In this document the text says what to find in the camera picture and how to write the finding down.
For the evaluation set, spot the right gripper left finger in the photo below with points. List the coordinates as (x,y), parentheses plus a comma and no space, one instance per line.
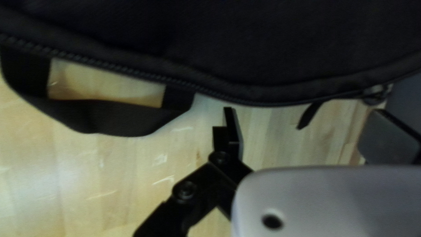
(217,177)

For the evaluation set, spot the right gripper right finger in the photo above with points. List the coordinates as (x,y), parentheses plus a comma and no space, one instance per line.
(391,144)

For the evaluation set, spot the black backpack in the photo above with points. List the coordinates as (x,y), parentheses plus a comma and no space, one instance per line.
(230,42)

